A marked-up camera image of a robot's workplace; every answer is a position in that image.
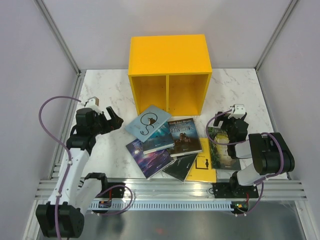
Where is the yellow notebook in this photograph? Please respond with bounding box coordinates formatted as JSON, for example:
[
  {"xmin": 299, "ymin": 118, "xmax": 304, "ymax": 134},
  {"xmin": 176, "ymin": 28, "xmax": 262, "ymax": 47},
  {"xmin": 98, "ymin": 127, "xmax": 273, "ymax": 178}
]
[{"xmin": 185, "ymin": 138, "xmax": 217, "ymax": 183}]

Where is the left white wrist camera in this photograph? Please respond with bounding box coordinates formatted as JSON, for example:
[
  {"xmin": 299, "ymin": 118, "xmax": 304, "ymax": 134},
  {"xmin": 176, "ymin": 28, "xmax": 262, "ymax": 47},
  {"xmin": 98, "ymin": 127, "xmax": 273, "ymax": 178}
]
[{"xmin": 84, "ymin": 96, "xmax": 103, "ymax": 114}]

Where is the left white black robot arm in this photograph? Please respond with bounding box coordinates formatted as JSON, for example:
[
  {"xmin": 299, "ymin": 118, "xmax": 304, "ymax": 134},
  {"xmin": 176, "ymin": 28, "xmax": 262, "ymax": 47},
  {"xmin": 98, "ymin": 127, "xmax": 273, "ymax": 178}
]
[{"xmin": 35, "ymin": 106, "xmax": 124, "ymax": 240}]

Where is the light blue cat book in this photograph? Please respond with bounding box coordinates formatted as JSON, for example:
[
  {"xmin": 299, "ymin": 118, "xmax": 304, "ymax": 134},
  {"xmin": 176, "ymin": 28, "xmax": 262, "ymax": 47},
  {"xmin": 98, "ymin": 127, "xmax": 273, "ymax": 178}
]
[{"xmin": 125, "ymin": 105, "xmax": 172, "ymax": 143}]

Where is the aluminium front rail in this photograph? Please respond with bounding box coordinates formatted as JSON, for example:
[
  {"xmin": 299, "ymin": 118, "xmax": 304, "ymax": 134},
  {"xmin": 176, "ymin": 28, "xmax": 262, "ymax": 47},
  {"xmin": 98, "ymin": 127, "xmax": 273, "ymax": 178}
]
[{"xmin": 34, "ymin": 177, "xmax": 308, "ymax": 201}]

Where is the yellow wooden two-slot shelf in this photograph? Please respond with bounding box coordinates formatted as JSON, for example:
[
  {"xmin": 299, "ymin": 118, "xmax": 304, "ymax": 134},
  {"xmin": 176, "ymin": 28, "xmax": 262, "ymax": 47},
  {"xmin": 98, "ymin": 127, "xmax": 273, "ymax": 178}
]
[{"xmin": 128, "ymin": 34, "xmax": 212, "ymax": 117}]

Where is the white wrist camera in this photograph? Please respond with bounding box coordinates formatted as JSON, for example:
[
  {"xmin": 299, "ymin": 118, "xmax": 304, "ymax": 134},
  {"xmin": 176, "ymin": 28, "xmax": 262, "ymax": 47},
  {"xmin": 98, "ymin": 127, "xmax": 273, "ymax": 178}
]
[
  {"xmin": 228, "ymin": 104, "xmax": 246, "ymax": 119},
  {"xmin": 84, "ymin": 96, "xmax": 103, "ymax": 114}
]

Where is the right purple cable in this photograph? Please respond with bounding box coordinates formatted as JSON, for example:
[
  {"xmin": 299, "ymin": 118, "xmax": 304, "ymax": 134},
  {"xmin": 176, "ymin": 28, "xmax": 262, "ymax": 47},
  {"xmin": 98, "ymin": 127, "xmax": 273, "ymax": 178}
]
[{"xmin": 205, "ymin": 108, "xmax": 288, "ymax": 176}]

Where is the white slotted cable duct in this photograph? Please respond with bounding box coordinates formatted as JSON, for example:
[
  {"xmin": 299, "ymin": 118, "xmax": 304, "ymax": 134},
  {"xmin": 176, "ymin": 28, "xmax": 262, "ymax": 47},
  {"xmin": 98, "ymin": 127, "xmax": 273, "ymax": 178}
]
[{"xmin": 88, "ymin": 200, "xmax": 234, "ymax": 211}]

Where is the purple cable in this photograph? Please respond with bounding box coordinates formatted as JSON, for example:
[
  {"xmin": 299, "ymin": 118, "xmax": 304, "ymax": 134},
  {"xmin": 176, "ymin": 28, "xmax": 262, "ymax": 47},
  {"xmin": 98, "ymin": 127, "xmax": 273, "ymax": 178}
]
[
  {"xmin": 38, "ymin": 95, "xmax": 82, "ymax": 238},
  {"xmin": 205, "ymin": 108, "xmax": 288, "ymax": 176}
]

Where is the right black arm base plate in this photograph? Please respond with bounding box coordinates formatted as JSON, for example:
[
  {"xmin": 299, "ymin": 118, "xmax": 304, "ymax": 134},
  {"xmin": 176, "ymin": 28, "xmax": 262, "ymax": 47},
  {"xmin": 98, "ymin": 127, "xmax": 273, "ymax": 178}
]
[{"xmin": 208, "ymin": 182, "xmax": 259, "ymax": 199}]

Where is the aluminium frame post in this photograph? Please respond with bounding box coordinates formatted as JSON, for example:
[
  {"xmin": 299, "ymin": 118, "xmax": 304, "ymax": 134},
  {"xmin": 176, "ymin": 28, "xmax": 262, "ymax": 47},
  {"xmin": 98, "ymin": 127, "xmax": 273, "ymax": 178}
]
[
  {"xmin": 254, "ymin": 0, "xmax": 300, "ymax": 73},
  {"xmin": 34, "ymin": 0, "xmax": 83, "ymax": 76}
]

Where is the black Moon and Sixpence book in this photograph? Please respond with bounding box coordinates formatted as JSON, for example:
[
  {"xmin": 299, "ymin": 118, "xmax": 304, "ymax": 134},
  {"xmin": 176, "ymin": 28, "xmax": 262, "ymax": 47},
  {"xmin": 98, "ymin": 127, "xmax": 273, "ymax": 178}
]
[{"xmin": 162, "ymin": 153, "xmax": 198, "ymax": 182}]

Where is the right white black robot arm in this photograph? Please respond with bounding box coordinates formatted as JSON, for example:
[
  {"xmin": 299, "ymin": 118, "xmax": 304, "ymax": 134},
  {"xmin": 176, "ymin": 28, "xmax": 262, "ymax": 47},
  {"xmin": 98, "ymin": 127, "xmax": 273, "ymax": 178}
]
[{"xmin": 205, "ymin": 104, "xmax": 295, "ymax": 199}]

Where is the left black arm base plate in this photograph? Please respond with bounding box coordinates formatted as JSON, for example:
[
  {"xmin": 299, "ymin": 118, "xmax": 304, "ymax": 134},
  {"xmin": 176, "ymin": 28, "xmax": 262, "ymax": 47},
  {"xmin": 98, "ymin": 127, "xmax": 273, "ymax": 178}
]
[{"xmin": 98, "ymin": 182, "xmax": 126, "ymax": 200}]

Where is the dark Wuthering Heights book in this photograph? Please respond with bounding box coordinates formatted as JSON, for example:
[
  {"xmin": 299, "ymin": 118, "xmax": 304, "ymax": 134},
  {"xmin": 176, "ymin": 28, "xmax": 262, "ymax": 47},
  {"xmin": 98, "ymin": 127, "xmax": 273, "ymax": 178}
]
[{"xmin": 168, "ymin": 118, "xmax": 203, "ymax": 158}]

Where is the blue 20000 Leagues book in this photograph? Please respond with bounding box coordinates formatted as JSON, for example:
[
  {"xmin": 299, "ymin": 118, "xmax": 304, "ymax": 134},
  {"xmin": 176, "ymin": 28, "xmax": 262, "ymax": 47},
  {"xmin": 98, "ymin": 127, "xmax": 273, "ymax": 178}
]
[{"xmin": 142, "ymin": 122, "xmax": 175, "ymax": 155}]

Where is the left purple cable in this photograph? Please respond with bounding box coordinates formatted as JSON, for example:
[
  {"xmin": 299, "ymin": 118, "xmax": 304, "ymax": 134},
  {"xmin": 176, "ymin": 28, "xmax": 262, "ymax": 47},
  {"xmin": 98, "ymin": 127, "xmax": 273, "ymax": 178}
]
[{"xmin": 38, "ymin": 95, "xmax": 82, "ymax": 238}]

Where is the green Alice Wonderland book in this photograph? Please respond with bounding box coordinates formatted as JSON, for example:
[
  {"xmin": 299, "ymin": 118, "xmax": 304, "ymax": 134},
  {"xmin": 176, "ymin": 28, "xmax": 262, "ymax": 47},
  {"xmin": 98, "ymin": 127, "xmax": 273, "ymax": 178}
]
[{"xmin": 208, "ymin": 127, "xmax": 241, "ymax": 171}]

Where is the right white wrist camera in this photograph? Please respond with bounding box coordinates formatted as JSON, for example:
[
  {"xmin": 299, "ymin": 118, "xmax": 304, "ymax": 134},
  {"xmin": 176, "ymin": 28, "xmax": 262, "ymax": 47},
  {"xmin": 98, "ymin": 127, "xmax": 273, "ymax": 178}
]
[{"xmin": 228, "ymin": 104, "xmax": 246, "ymax": 119}]

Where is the right aluminium frame post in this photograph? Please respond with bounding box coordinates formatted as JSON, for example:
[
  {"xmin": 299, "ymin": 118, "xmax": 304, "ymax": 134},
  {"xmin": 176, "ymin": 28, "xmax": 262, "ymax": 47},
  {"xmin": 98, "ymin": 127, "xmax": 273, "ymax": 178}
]
[{"xmin": 254, "ymin": 0, "xmax": 300, "ymax": 73}]

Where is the left aluminium frame post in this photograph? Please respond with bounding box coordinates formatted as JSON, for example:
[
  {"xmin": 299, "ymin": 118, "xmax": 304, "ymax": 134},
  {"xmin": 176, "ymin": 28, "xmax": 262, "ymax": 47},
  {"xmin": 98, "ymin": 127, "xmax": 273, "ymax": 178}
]
[{"xmin": 34, "ymin": 0, "xmax": 83, "ymax": 76}]

